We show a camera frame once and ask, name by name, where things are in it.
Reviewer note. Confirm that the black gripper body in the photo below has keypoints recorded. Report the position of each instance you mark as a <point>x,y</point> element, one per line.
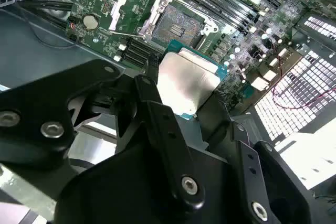
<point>118,187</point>

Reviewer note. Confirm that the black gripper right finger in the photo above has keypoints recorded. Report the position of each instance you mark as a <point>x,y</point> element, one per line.
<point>242,145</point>

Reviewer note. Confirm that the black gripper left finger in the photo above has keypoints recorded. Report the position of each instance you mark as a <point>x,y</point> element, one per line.
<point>39,103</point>

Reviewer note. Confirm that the silver CPU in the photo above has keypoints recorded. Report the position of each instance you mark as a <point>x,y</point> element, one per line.
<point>183,82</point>

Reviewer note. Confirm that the metal socket cover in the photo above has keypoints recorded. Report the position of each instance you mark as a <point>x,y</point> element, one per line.
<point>116,15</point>

